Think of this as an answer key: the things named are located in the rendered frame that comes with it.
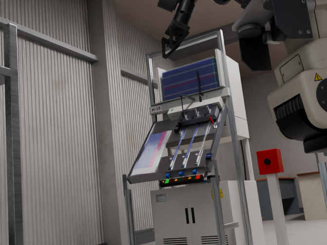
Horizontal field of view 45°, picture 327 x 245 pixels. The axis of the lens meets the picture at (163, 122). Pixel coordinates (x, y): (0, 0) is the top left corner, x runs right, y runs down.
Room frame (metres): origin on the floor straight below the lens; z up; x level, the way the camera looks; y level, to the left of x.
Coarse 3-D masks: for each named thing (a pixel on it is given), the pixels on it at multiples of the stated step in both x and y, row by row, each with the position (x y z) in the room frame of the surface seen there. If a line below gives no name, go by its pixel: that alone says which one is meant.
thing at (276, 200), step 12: (264, 156) 2.67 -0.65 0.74; (276, 156) 2.63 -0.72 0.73; (264, 168) 2.68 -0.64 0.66; (276, 168) 2.64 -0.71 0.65; (276, 180) 2.67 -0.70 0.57; (276, 192) 2.67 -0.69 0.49; (276, 204) 2.68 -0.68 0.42; (276, 216) 2.68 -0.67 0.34; (276, 228) 2.69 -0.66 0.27; (288, 240) 2.71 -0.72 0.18
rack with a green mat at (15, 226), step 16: (16, 32) 1.18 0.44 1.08; (16, 48) 1.17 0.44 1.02; (16, 64) 1.17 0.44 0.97; (0, 80) 1.17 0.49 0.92; (16, 80) 1.17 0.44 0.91; (16, 96) 1.17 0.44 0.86; (16, 112) 1.17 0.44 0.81; (16, 128) 1.17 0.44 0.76; (16, 144) 1.17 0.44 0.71; (16, 160) 1.16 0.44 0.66; (16, 176) 1.16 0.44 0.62; (16, 192) 1.16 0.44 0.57; (16, 208) 1.16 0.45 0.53; (16, 224) 1.16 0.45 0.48; (16, 240) 1.16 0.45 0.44
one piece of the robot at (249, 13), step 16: (256, 0) 1.04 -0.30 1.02; (272, 0) 0.99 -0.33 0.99; (288, 0) 1.00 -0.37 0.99; (304, 0) 1.00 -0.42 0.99; (240, 16) 1.15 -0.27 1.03; (256, 16) 1.14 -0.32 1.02; (272, 16) 1.15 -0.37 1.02; (288, 16) 0.99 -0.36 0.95; (304, 16) 1.00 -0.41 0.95; (240, 32) 1.20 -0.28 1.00; (256, 32) 1.20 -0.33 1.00; (272, 32) 1.17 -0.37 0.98; (288, 32) 0.99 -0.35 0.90; (304, 32) 1.00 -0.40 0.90; (240, 48) 1.24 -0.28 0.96; (256, 48) 1.25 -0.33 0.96; (256, 64) 1.25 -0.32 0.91
